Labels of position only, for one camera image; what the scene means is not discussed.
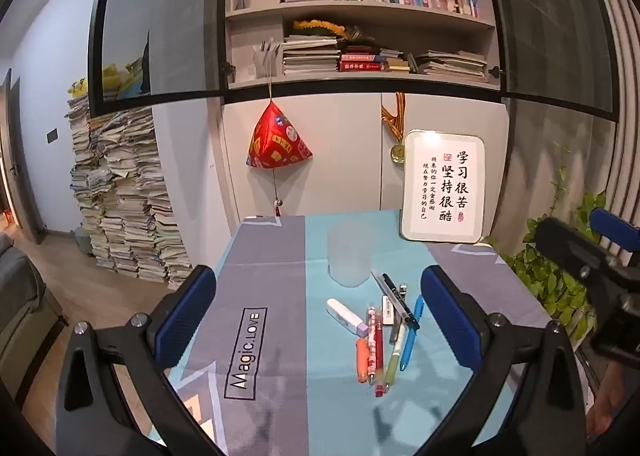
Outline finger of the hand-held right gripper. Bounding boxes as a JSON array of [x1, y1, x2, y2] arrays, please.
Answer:
[[589, 208, 640, 253], [534, 217, 624, 287]]

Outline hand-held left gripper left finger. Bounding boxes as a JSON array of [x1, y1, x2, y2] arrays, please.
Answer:
[[55, 264, 226, 456]]

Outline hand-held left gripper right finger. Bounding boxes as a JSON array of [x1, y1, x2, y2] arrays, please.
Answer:
[[420, 264, 589, 456]]

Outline blue pen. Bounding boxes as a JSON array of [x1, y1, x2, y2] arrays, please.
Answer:
[[399, 294, 426, 371]]

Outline black pen silver clip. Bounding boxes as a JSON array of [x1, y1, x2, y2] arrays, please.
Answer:
[[370, 270, 401, 324]]

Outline green clear pen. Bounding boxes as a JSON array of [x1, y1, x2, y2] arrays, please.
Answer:
[[382, 323, 409, 393]]

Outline pink patterned pen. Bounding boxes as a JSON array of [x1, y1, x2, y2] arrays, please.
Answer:
[[367, 305, 379, 385]]

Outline red clear pen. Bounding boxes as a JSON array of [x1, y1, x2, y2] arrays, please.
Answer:
[[374, 311, 387, 398]]

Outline orange pen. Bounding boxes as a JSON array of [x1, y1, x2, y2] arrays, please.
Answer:
[[355, 337, 370, 384]]

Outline white correction pen purple cap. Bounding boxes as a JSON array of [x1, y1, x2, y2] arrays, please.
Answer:
[[326, 298, 367, 337]]

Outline frosted plastic cup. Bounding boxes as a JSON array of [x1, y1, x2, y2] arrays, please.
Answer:
[[326, 222, 377, 288]]

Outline person's right hand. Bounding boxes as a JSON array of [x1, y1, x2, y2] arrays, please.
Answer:
[[584, 370, 627, 445]]

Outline green potted plant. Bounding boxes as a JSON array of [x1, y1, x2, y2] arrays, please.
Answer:
[[482, 146, 608, 353]]

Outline blue grey printed tablecloth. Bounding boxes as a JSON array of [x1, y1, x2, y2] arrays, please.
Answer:
[[107, 215, 596, 456]]

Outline pale green bin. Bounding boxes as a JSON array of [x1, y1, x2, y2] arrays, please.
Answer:
[[74, 226, 94, 257]]

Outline framed calligraphy sign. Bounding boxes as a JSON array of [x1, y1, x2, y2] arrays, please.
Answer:
[[399, 128, 487, 243]]

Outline tall stacks of papers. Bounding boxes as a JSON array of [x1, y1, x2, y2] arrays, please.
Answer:
[[65, 96, 194, 287]]

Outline gold medal striped ribbon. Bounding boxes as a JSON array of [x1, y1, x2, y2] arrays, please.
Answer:
[[380, 92, 408, 163]]

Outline grey green sofa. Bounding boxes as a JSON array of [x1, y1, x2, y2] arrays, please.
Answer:
[[0, 231, 69, 408]]

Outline red pyramid hanging ornament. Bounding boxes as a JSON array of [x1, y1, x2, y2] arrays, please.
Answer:
[[245, 68, 314, 219]]

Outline right glass cabinet door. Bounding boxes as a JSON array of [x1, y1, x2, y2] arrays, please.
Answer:
[[479, 0, 622, 125]]

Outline glass cabinet door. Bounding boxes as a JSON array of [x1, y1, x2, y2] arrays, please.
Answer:
[[87, 0, 232, 119], [479, 0, 622, 125]]

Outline stack of worn booklets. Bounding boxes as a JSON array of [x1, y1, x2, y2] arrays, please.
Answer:
[[414, 50, 489, 83]]

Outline dark room door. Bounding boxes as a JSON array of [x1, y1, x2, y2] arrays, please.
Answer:
[[0, 68, 44, 245]]

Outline clear shelf pen holder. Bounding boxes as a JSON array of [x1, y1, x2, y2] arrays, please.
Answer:
[[252, 38, 281, 82]]

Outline red books stack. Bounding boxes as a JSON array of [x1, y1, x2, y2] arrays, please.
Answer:
[[337, 53, 389, 73]]

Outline left glass cabinet door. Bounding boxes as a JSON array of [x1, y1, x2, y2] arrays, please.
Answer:
[[87, 0, 232, 119]]

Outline grey bookcase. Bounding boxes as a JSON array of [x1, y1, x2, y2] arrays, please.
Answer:
[[220, 0, 507, 104]]

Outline yellow flower garland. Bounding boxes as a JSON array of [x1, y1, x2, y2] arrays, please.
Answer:
[[292, 19, 349, 39]]

